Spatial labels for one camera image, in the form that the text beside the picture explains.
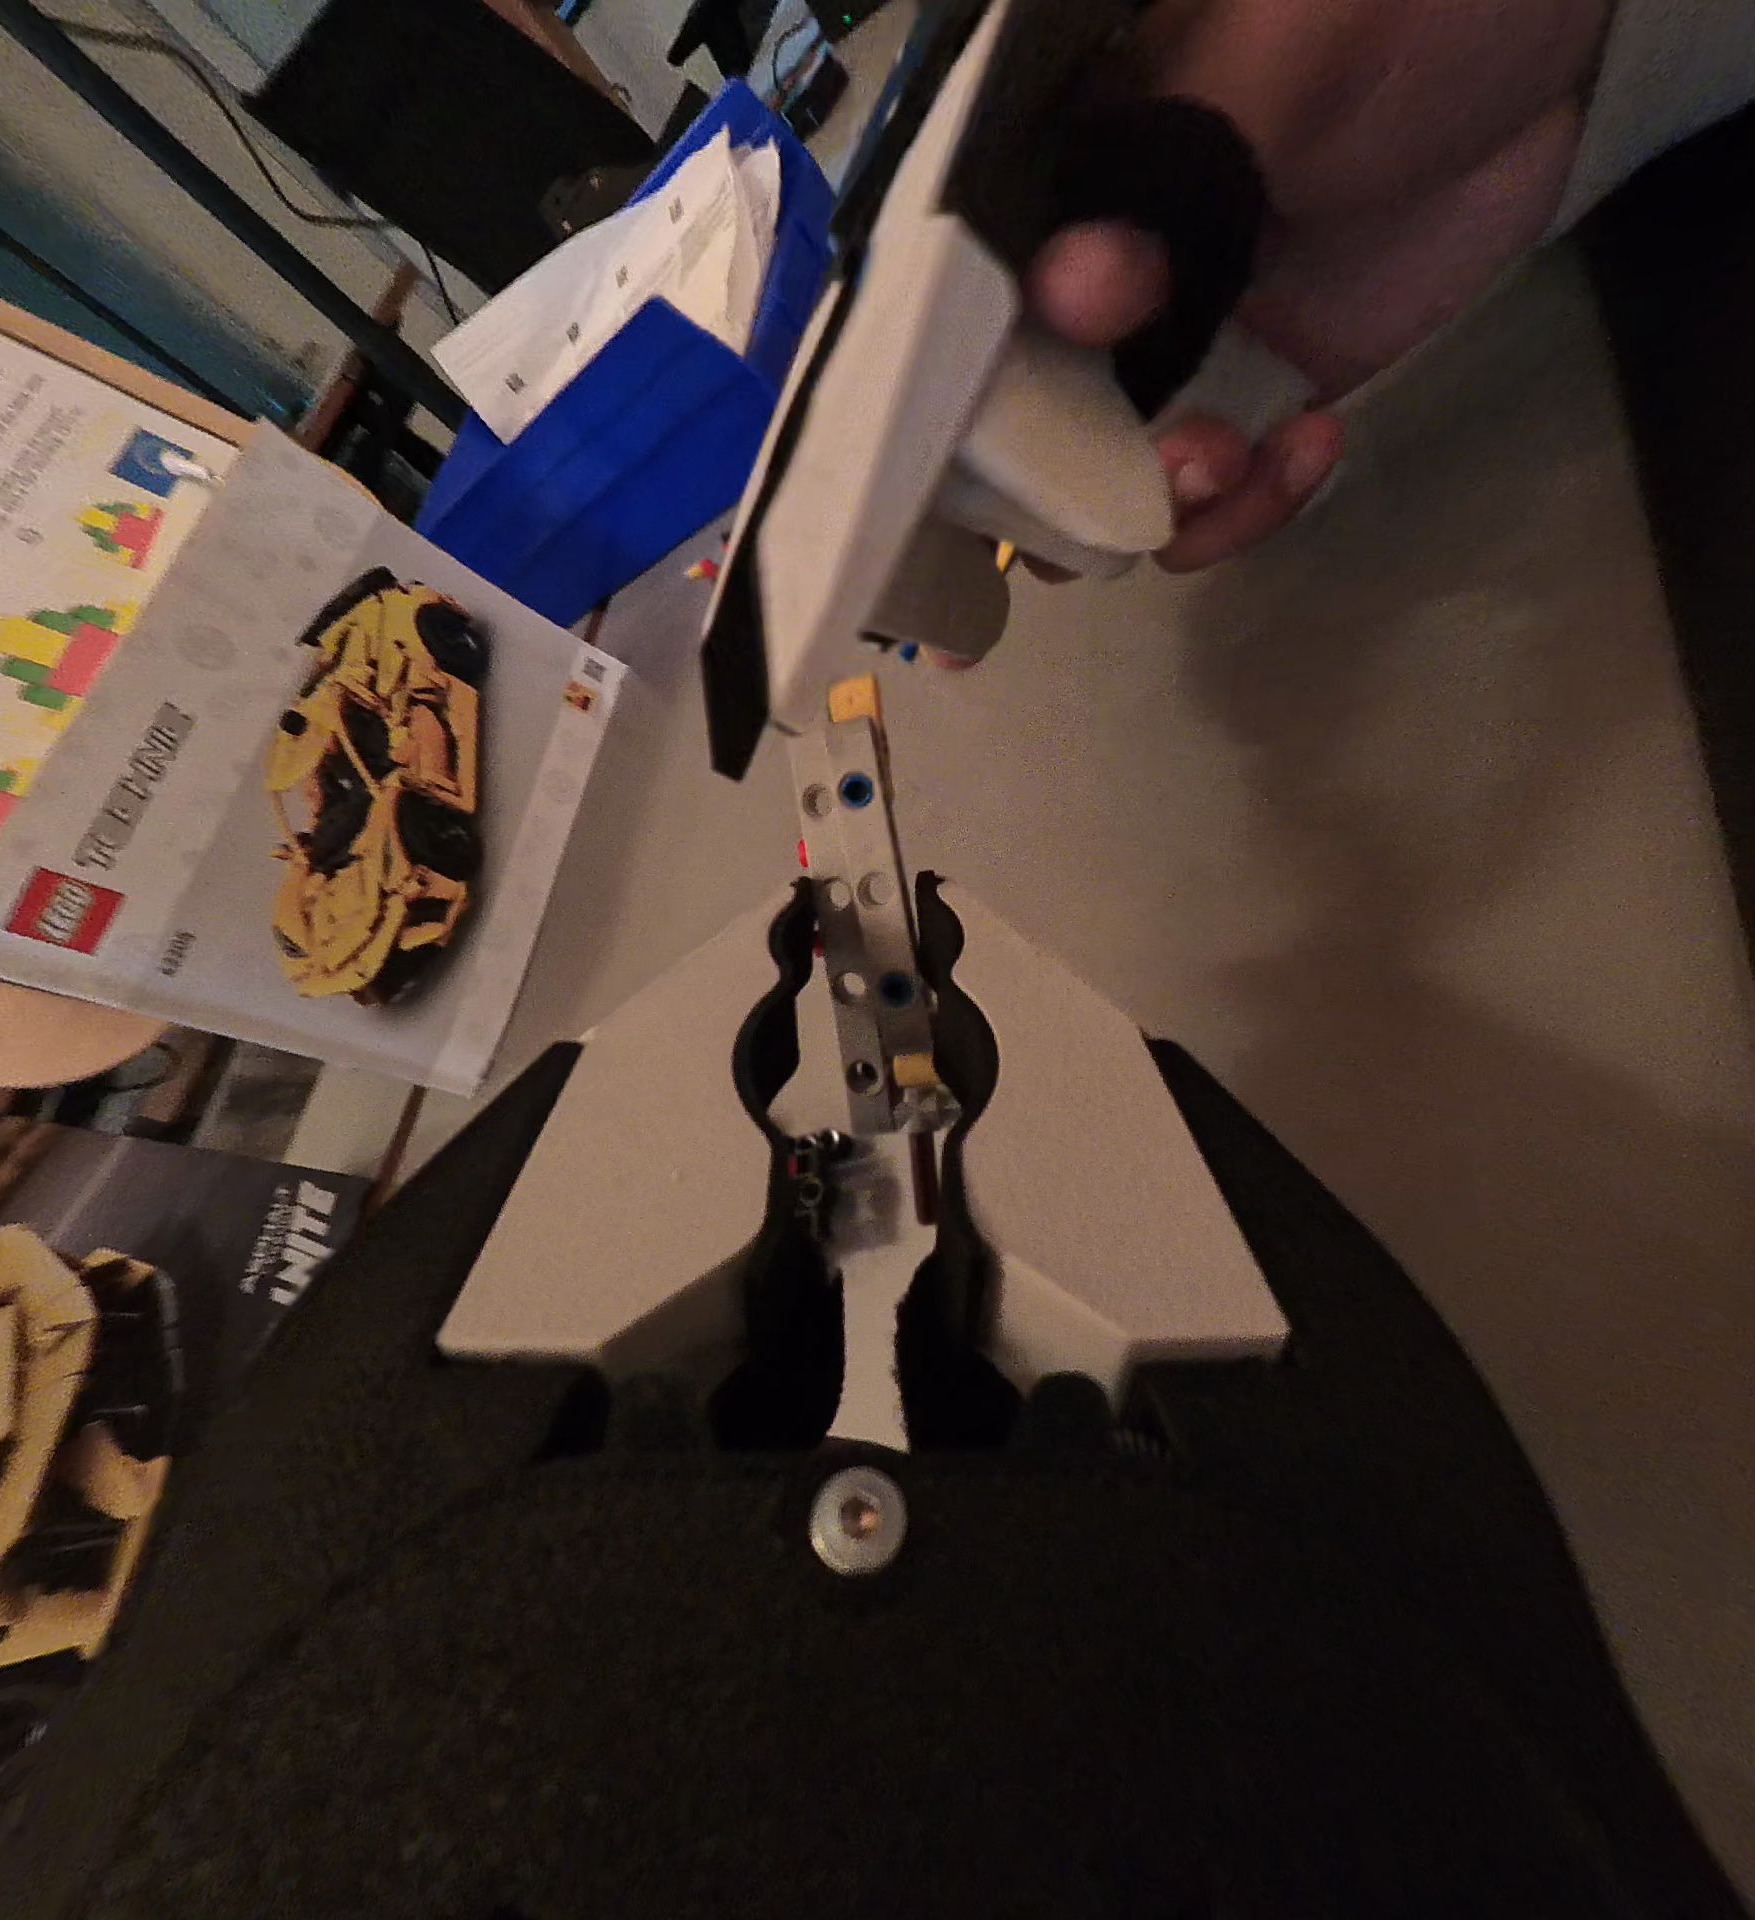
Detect toy car box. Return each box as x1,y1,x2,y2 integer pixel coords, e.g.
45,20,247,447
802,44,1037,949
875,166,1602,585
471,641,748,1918
0,1108,376,1871

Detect blue plastic bin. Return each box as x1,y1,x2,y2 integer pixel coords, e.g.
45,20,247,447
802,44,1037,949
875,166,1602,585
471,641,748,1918
412,75,836,631

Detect person's right forearm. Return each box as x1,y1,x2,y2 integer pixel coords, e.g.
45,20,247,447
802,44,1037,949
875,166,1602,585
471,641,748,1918
1542,0,1755,253

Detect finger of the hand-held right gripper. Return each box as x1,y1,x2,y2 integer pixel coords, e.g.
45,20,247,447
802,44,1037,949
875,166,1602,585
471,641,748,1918
701,0,1025,784
859,516,1017,672

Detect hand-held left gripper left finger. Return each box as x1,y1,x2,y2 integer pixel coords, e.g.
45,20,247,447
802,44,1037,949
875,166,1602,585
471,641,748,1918
434,882,819,1430

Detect black board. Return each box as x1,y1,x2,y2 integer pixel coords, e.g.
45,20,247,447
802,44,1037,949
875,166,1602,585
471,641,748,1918
238,0,663,297

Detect grey desk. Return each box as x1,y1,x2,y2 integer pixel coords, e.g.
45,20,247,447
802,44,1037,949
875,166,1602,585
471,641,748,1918
366,227,1755,1920

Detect printed instruction sheet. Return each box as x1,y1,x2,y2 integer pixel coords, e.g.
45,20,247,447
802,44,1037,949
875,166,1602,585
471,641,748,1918
0,289,243,920

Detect grey beam toy brick subassembly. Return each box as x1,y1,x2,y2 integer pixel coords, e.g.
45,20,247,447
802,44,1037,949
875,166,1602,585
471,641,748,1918
783,677,969,1250

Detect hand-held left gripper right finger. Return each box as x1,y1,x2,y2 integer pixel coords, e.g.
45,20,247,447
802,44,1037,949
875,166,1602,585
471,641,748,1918
914,870,1292,1409

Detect white paper sheets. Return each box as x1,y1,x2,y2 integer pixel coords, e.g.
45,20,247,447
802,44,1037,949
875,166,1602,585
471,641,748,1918
430,124,786,451

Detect grey instruction booklet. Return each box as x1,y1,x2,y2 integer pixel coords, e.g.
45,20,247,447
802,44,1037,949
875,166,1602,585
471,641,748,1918
0,419,627,1097

